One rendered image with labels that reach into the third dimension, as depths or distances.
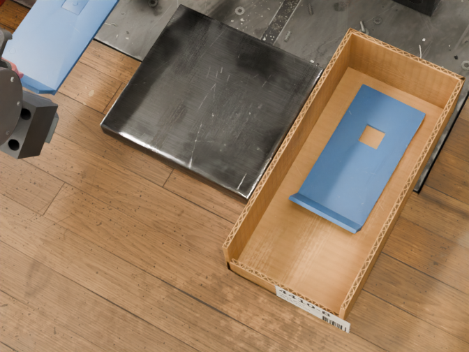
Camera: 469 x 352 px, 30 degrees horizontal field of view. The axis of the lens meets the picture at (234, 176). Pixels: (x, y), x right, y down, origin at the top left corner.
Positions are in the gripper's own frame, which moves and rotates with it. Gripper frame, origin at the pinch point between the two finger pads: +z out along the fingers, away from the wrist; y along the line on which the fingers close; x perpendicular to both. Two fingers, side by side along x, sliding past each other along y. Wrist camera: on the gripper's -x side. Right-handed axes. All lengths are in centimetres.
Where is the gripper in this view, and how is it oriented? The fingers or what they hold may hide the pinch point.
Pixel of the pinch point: (12, 75)
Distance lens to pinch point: 83.4
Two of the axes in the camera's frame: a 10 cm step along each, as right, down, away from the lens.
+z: 2.9, -1.1, 9.5
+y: 3.9, -8.9, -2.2
